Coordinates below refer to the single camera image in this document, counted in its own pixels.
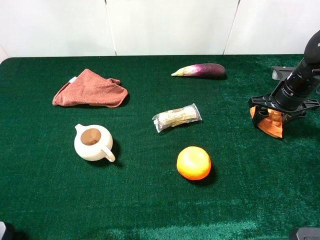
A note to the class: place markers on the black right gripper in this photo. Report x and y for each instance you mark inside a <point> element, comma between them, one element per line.
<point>289,96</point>

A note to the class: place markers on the orange toast bread slice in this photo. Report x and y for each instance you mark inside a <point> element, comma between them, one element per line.
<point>272,125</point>

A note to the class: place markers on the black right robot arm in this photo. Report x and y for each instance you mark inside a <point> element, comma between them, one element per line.
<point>309,66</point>

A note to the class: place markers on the green felt table cover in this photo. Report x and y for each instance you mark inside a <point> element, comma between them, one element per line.
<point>258,188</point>

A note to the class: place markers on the purple toy eggplant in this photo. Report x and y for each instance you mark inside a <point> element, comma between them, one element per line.
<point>203,70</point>

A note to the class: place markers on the orange fruit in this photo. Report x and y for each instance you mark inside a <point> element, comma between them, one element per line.
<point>193,163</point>

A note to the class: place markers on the clear wrapped snack packet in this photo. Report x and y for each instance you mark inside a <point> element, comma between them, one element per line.
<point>176,117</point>

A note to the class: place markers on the white ceramic teapot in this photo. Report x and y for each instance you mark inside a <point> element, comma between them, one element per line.
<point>93,143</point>

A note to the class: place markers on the pink folded cloth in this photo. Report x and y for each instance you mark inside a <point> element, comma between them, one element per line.
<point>89,88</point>

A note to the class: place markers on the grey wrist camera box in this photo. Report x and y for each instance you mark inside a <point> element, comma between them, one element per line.
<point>280,72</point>

